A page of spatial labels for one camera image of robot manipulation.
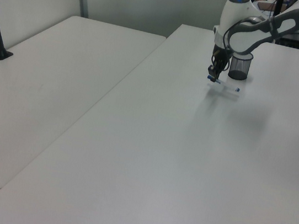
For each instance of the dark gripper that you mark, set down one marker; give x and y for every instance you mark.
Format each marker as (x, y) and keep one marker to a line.
(220, 56)

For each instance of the white marker with blue cap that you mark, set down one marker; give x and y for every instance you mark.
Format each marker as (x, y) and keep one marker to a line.
(227, 86)

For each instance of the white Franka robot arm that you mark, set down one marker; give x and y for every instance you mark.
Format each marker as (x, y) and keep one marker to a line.
(241, 40)

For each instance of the black mesh pen cup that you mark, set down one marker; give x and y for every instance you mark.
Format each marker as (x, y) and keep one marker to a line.
(239, 70)

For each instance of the dark control box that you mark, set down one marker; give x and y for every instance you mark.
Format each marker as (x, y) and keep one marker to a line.
(293, 39)

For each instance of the white adjacent table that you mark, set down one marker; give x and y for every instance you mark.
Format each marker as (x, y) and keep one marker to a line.
(45, 83)

